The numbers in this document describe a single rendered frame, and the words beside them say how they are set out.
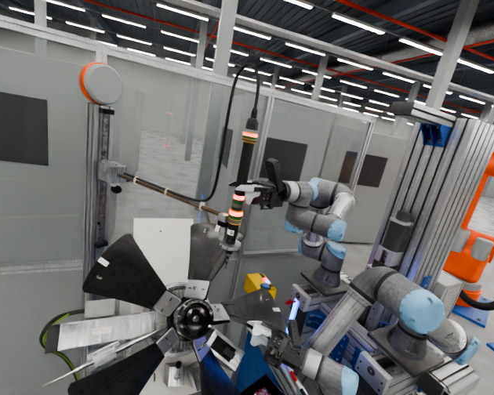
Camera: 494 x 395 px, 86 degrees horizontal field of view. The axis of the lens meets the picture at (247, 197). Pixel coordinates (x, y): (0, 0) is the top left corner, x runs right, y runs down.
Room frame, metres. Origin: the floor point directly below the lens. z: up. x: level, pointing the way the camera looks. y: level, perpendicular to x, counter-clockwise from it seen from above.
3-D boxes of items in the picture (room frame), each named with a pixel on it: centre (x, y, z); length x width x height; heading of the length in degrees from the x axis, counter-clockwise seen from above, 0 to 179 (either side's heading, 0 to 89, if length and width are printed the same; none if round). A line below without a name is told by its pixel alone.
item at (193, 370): (0.77, 0.05, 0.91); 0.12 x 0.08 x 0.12; 28
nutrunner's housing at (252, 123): (0.79, 0.02, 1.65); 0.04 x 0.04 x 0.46
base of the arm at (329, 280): (1.42, -0.56, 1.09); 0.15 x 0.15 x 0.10
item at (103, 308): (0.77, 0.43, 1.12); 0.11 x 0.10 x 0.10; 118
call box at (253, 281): (1.22, -0.16, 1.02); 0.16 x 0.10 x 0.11; 28
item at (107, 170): (1.08, 0.58, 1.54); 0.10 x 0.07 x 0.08; 63
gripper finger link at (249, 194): (0.78, 0.00, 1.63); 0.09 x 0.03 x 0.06; 137
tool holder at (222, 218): (0.79, 0.03, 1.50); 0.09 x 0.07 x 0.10; 63
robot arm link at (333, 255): (1.42, -0.56, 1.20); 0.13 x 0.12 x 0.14; 64
